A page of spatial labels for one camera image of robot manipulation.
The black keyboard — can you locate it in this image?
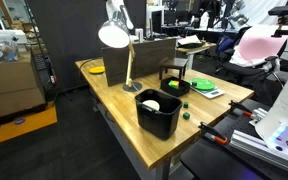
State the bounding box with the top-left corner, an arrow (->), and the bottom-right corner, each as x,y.
33,53 -> 48,72

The green plastic plate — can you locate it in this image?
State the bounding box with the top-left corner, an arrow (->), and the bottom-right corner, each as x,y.
188,77 -> 216,92

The purple disc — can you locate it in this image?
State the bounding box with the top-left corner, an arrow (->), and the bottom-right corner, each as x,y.
13,116 -> 26,126

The black drawer tray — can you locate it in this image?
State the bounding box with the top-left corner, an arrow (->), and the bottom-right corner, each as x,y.
159,76 -> 191,98

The orange floor mat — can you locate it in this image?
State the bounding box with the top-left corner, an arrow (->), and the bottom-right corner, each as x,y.
0,105 -> 58,145

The yellow cube block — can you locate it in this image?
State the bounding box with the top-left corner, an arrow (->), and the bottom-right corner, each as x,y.
168,79 -> 180,90

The dark wood board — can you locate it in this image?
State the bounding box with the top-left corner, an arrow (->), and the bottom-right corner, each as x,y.
101,37 -> 178,88

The black perforated mounting table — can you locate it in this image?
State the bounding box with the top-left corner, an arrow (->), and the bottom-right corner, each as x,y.
179,108 -> 288,180

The white wooden desk lamp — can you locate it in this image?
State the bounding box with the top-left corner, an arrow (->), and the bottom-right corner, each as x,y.
97,10 -> 143,93

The black camera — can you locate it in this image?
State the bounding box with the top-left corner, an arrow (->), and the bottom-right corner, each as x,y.
267,4 -> 288,17

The white kitchen scale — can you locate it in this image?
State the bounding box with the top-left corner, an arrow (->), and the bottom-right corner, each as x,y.
189,84 -> 225,100

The black trash bin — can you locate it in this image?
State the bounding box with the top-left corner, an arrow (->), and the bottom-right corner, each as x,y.
134,88 -> 183,141

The clear plastic storage bin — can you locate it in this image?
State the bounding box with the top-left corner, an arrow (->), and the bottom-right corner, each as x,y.
0,29 -> 28,64

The black partition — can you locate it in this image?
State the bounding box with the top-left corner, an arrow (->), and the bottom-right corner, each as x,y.
26,0 -> 147,93

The long aluminium rail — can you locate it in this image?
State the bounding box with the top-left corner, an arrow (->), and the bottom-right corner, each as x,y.
229,129 -> 288,178

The white paper stack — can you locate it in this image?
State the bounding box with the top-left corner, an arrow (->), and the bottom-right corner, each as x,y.
177,34 -> 203,48

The black office chair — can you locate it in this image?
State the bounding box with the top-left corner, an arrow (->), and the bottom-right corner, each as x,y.
214,26 -> 288,88

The yellow disc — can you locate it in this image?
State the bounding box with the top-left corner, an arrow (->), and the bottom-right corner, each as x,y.
88,65 -> 106,75

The blue backpack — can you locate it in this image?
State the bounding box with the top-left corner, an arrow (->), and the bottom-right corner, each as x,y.
216,34 -> 236,54

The orange-handled black clamp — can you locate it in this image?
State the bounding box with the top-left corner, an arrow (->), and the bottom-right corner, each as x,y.
198,121 -> 229,146
228,99 -> 256,118

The white disc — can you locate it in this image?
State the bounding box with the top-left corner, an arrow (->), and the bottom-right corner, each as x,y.
141,99 -> 161,112

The short aluminium rail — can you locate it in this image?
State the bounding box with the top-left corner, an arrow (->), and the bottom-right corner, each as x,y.
248,107 -> 269,127

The brown cardboard box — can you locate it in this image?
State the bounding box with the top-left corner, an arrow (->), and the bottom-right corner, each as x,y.
0,87 -> 47,121
0,49 -> 46,99

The pink cloth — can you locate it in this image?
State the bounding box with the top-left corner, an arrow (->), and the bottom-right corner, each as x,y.
229,24 -> 288,68

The small dark wooden stool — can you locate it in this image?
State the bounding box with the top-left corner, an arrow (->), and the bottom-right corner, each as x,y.
158,57 -> 189,81

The black computer monitor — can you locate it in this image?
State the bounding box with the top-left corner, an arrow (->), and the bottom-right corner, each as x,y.
150,9 -> 163,34

